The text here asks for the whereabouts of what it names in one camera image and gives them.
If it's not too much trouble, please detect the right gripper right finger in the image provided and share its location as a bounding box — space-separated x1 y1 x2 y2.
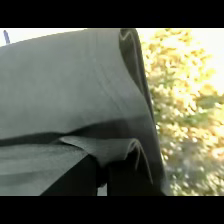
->
106 150 164 197

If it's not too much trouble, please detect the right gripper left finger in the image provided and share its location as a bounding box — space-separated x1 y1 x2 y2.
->
41 155 100 197

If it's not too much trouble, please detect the grey T-shirt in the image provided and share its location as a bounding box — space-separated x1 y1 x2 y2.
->
0 28 168 197

